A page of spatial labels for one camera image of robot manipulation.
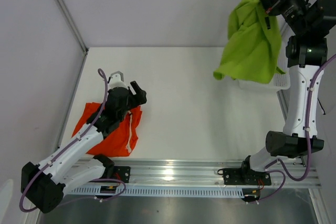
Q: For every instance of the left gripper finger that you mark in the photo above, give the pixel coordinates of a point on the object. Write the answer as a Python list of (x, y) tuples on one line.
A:
[(136, 88), (139, 98)]

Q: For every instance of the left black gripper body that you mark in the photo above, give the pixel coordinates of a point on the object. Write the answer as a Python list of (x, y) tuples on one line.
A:
[(121, 116)]

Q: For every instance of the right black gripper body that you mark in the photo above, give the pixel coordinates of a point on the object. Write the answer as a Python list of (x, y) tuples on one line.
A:
[(292, 6)]

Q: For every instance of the orange shorts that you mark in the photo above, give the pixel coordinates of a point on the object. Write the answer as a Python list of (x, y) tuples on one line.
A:
[(122, 141)]

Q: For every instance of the green shorts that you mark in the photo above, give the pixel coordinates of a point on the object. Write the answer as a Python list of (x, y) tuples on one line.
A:
[(253, 47)]

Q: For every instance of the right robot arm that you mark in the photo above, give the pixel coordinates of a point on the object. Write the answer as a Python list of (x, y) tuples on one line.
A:
[(306, 52)]

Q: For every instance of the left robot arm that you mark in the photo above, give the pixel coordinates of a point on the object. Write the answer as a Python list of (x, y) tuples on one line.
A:
[(46, 184)]

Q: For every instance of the white plastic basket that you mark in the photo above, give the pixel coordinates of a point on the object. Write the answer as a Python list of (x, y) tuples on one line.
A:
[(278, 82)]

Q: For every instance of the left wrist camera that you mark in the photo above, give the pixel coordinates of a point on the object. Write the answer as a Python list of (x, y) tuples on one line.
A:
[(116, 80)]

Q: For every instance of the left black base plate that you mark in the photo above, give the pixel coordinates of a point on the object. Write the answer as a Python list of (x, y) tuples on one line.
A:
[(119, 172)]

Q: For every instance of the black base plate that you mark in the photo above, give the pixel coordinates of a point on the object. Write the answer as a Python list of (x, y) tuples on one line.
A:
[(242, 176), (119, 172)]

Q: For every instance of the aluminium front rail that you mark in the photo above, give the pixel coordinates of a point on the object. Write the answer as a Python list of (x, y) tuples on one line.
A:
[(180, 173)]

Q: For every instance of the white slotted cable duct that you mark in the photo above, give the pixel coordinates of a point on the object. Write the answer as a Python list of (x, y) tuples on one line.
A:
[(207, 192)]

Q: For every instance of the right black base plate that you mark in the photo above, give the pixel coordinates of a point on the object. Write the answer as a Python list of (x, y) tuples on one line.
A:
[(242, 176)]

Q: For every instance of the left aluminium corner post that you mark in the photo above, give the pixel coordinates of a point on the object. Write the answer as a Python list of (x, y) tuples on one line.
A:
[(71, 24)]

